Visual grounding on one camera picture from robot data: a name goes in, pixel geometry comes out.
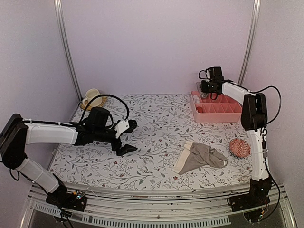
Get taupe underwear cream waistband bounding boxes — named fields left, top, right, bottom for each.
left=171, top=141, right=228, bottom=175

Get grey boxer briefs white trim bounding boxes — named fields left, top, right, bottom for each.
left=196, top=82, right=209, bottom=99

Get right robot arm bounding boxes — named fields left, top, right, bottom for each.
left=200, top=79, right=272, bottom=212

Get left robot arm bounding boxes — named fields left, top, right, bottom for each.
left=0, top=107, right=137, bottom=211

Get white item in tray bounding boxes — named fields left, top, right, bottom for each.
left=192, top=95, right=200, bottom=104

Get pink divided organizer tray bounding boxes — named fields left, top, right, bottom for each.
left=190, top=91, right=242, bottom=123

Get red item in tray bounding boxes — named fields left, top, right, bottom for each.
left=196, top=107, right=204, bottom=114

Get woven bamboo coaster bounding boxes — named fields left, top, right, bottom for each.
left=80, top=94, right=107, bottom=111

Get cream ceramic mug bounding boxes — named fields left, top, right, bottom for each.
left=82, top=88, right=103, bottom=107

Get floral tablecloth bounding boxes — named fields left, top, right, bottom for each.
left=49, top=95, right=253, bottom=191

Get red patterned bowl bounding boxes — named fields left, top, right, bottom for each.
left=229, top=138, right=250, bottom=159

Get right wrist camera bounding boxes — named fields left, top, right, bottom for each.
left=198, top=66, right=224, bottom=80

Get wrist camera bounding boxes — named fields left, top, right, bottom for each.
left=114, top=120, right=138, bottom=138
left=198, top=66, right=224, bottom=80

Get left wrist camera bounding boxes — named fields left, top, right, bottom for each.
left=114, top=120, right=138, bottom=138

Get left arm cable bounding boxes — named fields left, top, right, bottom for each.
left=82, top=95, right=130, bottom=124

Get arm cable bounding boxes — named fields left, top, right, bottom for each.
left=255, top=85, right=282, bottom=124
left=82, top=95, right=130, bottom=124

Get front aluminium rail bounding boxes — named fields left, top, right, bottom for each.
left=20, top=182, right=297, bottom=228

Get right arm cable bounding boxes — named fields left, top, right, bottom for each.
left=255, top=85, right=282, bottom=124

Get right aluminium frame post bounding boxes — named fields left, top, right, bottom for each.
left=237, top=0, right=261, bottom=86

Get aluminium frame post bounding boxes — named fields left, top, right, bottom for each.
left=237, top=0, right=261, bottom=86
left=54, top=0, right=82, bottom=100

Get left aluminium frame post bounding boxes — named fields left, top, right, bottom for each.
left=54, top=0, right=82, bottom=100

